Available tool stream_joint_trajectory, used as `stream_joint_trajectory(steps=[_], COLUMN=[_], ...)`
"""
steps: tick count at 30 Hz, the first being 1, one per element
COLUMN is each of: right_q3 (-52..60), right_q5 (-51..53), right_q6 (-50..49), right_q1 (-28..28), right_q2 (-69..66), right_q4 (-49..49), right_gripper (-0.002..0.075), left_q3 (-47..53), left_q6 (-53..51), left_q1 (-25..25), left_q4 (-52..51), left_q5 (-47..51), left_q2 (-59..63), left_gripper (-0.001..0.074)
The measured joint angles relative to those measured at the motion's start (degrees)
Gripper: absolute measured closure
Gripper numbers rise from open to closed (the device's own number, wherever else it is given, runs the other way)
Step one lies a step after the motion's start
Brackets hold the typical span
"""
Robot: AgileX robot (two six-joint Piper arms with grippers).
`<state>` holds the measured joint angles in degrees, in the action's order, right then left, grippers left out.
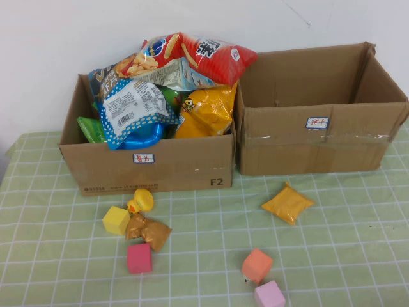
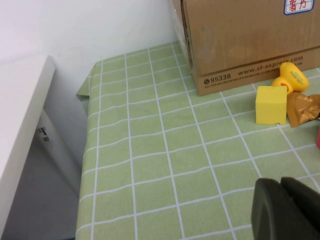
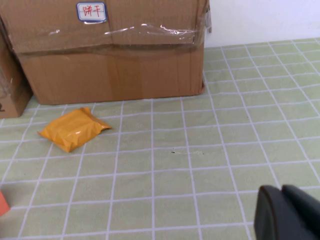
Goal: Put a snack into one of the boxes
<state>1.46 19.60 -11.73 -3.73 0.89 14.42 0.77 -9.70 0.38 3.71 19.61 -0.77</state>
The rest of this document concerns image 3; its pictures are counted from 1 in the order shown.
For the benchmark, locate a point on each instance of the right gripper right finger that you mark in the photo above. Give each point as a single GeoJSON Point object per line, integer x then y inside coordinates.
{"type": "Point", "coordinates": [308, 212]}

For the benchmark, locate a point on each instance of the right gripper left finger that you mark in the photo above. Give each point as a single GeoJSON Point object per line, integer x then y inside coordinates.
{"type": "Point", "coordinates": [272, 217]}

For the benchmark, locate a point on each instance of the yellow-orange snack packet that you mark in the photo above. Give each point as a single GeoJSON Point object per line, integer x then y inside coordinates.
{"type": "Point", "coordinates": [72, 130]}

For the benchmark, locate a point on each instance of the green checked tablecloth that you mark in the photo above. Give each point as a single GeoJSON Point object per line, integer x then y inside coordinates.
{"type": "Point", "coordinates": [175, 175]}

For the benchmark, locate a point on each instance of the cardboard box with taped front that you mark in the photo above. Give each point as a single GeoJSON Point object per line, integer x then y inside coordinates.
{"type": "Point", "coordinates": [112, 70]}

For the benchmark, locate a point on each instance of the orange foam cube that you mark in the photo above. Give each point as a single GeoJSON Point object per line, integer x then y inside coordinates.
{"type": "Point", "coordinates": [3, 202]}

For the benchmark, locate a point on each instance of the white label red handwriting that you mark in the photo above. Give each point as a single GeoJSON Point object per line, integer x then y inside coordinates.
{"type": "Point", "coordinates": [92, 12]}

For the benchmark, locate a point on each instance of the cardboard box printed F2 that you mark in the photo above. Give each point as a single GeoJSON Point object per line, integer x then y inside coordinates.
{"type": "Point", "coordinates": [10, 95]}

